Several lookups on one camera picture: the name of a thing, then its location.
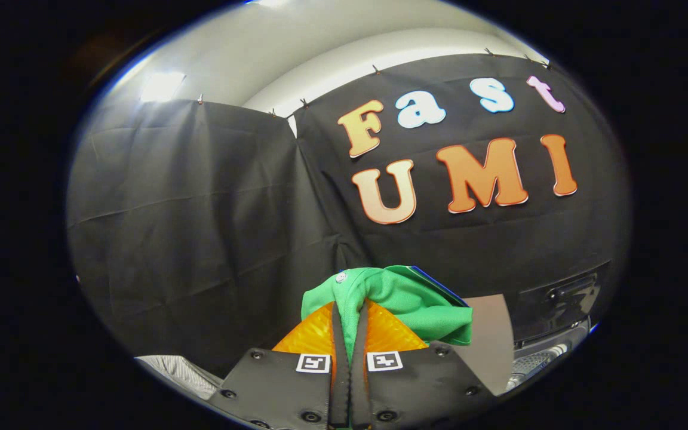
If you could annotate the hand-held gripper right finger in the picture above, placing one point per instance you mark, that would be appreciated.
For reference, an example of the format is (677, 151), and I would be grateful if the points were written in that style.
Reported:
(361, 382)

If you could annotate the grey washing machine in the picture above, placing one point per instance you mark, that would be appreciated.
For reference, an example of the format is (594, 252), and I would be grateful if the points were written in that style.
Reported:
(535, 364)

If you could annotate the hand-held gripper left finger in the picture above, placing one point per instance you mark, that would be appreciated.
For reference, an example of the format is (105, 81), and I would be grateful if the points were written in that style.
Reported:
(340, 370)

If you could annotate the black backdrop cloth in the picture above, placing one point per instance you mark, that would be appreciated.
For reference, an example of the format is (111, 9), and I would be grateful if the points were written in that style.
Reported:
(200, 227)

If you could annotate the grey box stand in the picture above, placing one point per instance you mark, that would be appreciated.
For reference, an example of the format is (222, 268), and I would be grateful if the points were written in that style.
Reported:
(490, 340)

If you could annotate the green polo shirt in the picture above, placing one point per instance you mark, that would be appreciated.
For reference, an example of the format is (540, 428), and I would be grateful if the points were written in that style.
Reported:
(404, 298)

